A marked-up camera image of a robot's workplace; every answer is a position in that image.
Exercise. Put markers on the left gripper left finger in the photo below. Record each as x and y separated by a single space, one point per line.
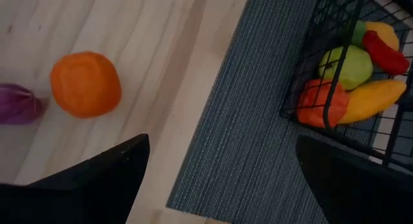
74 198

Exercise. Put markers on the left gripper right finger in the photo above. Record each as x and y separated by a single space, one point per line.
361 195

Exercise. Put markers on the small orange pumpkin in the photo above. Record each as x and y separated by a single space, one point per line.
314 104

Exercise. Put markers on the round orange fruit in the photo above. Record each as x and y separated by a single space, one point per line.
85 85

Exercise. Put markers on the green apple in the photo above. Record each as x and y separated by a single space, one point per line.
356 67

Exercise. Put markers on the red chili pepper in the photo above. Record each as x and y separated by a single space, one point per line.
385 56

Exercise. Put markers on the green cucumber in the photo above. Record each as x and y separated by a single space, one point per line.
358 33

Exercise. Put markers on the yellow lemon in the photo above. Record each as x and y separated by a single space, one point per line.
385 33

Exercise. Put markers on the grey woven placemat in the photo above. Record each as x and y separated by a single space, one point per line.
245 120

